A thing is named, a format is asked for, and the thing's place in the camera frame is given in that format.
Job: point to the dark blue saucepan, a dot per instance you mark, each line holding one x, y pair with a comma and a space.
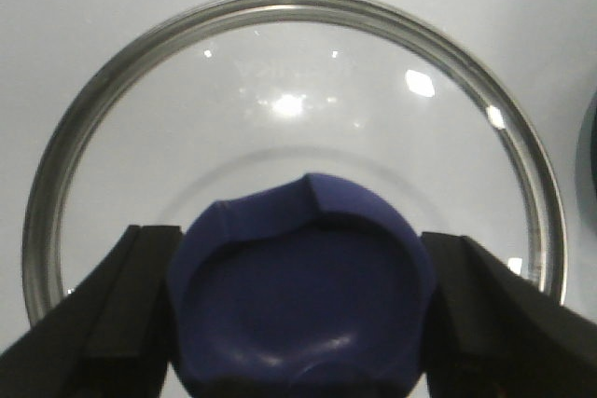
585, 175

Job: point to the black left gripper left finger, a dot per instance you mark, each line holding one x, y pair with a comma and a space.
111, 336

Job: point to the glass lid with blue knob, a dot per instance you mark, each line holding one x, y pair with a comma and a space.
302, 147

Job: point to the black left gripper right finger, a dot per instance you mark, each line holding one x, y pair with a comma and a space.
491, 333

